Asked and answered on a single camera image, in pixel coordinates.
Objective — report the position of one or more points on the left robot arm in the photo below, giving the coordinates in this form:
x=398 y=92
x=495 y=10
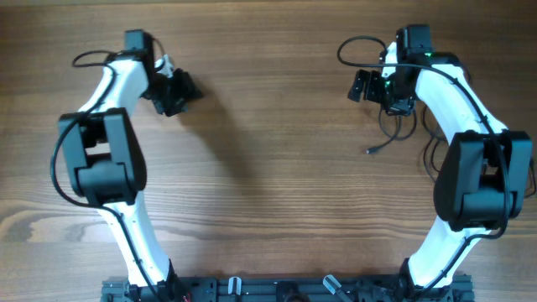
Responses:
x=97 y=162

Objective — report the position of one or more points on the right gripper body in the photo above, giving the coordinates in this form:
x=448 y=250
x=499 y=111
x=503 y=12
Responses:
x=373 y=85

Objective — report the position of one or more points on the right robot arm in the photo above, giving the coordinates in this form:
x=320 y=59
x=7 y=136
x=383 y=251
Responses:
x=482 y=180

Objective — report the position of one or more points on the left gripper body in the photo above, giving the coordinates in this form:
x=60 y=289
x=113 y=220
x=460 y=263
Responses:
x=174 y=97

